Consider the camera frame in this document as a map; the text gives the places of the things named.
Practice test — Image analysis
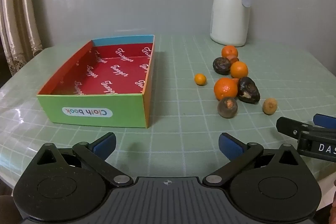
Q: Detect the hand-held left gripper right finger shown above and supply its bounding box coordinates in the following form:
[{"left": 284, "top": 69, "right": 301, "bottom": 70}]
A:
[{"left": 202, "top": 132, "right": 302, "bottom": 187}]

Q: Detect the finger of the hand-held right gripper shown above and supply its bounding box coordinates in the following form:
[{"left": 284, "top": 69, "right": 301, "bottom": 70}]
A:
[
  {"left": 276, "top": 116, "right": 313, "bottom": 138},
  {"left": 313, "top": 113, "right": 336, "bottom": 131}
]

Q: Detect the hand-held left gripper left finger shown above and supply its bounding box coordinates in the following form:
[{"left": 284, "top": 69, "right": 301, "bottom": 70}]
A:
[{"left": 34, "top": 132, "right": 134, "bottom": 187}]

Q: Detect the tan longan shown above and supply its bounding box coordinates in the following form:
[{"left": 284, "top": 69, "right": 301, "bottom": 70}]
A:
[{"left": 262, "top": 98, "right": 278, "bottom": 115}]

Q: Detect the dark water chestnut orange spot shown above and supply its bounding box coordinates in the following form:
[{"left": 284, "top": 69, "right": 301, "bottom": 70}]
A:
[{"left": 217, "top": 97, "right": 238, "bottom": 119}]

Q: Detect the dark water chestnut pale scar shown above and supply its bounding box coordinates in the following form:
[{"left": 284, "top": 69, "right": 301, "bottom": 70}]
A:
[{"left": 237, "top": 76, "right": 261, "bottom": 104}]

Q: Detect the large tangerine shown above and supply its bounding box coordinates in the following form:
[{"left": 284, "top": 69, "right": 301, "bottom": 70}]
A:
[{"left": 214, "top": 77, "right": 239, "bottom": 101}]

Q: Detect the small kumquat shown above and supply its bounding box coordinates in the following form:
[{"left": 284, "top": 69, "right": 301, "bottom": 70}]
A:
[{"left": 194, "top": 73, "right": 207, "bottom": 85}]

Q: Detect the round orange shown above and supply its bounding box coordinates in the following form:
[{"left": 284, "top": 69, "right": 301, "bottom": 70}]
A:
[
  {"left": 221, "top": 45, "right": 238, "bottom": 58},
  {"left": 230, "top": 61, "right": 249, "bottom": 79}
]

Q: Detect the colourful cardboard box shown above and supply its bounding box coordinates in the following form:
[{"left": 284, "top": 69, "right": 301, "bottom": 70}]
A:
[{"left": 36, "top": 34, "right": 155, "bottom": 129}]

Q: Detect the green grid table cover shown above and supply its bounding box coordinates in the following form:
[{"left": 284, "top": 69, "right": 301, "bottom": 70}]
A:
[{"left": 0, "top": 34, "right": 336, "bottom": 188}]

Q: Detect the white thermos jug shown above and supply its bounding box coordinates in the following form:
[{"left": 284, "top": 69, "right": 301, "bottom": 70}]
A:
[{"left": 210, "top": 0, "right": 251, "bottom": 47}]

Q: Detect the golden curtain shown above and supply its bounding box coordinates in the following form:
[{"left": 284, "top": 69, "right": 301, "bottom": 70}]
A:
[{"left": 0, "top": 0, "right": 44, "bottom": 77}]

